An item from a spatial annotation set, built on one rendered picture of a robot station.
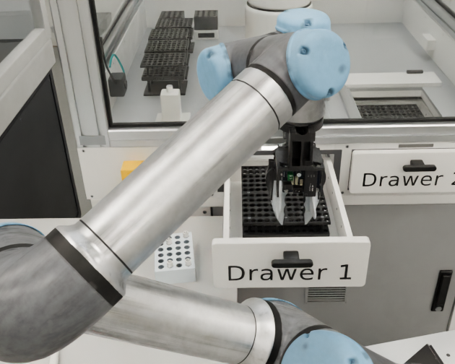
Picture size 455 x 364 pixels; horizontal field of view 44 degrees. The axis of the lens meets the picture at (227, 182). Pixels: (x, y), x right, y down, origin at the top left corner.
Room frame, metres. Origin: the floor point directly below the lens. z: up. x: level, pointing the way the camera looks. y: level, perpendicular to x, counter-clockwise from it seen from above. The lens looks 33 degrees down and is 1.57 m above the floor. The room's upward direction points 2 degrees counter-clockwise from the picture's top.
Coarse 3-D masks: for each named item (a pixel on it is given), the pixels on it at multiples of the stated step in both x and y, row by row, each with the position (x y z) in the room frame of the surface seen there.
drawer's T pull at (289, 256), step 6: (288, 252) 0.79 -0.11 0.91; (294, 252) 0.79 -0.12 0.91; (288, 258) 0.77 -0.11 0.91; (294, 258) 0.77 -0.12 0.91; (276, 264) 0.76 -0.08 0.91; (282, 264) 0.76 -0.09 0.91; (288, 264) 0.76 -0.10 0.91; (294, 264) 0.76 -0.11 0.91; (300, 264) 0.76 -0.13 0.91; (306, 264) 0.76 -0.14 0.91; (312, 264) 0.76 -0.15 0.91
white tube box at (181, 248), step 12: (180, 240) 0.98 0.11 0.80; (156, 252) 0.94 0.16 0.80; (168, 252) 0.94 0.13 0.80; (180, 252) 0.94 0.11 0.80; (192, 252) 0.93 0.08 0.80; (156, 264) 0.90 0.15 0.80; (180, 264) 0.90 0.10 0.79; (192, 264) 0.89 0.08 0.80; (156, 276) 0.87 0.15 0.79; (168, 276) 0.88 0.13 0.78; (180, 276) 0.88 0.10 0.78; (192, 276) 0.88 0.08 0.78
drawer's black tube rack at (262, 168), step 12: (252, 168) 1.11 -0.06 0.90; (264, 168) 1.11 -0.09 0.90; (252, 180) 1.06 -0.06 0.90; (264, 180) 1.06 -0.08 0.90; (252, 192) 1.01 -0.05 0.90; (264, 192) 1.00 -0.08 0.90; (288, 192) 1.00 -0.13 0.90; (252, 204) 0.96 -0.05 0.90; (264, 204) 0.96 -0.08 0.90; (288, 204) 0.96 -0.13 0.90; (300, 204) 0.96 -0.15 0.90; (324, 204) 0.96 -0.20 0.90; (252, 216) 0.96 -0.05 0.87; (264, 216) 0.96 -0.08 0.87; (288, 216) 0.92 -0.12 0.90; (300, 216) 0.91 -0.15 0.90; (324, 216) 0.91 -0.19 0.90; (252, 228) 0.92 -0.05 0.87; (264, 228) 0.91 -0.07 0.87; (276, 228) 0.91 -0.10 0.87; (288, 228) 0.91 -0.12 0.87; (300, 228) 0.91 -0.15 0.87; (312, 228) 0.91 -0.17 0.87; (324, 228) 0.91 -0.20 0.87
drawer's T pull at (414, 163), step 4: (412, 160) 1.10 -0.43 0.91; (416, 160) 1.10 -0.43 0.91; (420, 160) 1.10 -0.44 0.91; (412, 164) 1.09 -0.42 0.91; (416, 164) 1.08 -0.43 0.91; (420, 164) 1.08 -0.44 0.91; (424, 164) 1.08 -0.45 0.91; (404, 168) 1.07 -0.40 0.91; (408, 168) 1.07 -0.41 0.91; (412, 168) 1.07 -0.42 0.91; (416, 168) 1.07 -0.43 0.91; (420, 168) 1.07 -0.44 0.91; (424, 168) 1.07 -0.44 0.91; (428, 168) 1.07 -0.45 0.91; (432, 168) 1.07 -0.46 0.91; (436, 168) 1.07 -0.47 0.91
